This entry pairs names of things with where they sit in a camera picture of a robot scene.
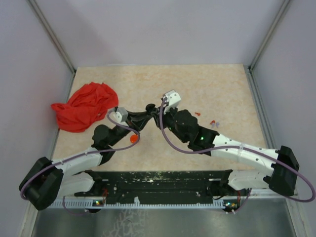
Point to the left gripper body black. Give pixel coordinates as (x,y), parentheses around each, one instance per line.
(133,128)

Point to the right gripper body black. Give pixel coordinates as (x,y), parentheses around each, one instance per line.
(168,118)

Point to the orange earbud charging case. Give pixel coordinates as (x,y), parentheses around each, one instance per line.
(134,138)

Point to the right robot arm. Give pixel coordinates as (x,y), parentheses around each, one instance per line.
(274,169)

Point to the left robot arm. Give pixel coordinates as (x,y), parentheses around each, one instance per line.
(48,180)

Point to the red cloth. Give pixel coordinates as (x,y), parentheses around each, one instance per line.
(86,106)

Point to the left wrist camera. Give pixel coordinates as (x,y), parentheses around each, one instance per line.
(120,115)

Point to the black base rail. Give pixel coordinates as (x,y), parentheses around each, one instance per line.
(161,187)

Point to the white cable duct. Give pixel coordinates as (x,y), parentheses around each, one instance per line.
(90,203)

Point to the left aluminium frame post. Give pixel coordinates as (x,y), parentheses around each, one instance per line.
(51,34)

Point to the aluminium frame post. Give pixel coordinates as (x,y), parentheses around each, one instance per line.
(51,34)
(270,33)

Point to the right aluminium frame post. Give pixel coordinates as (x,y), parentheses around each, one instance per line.
(270,33)

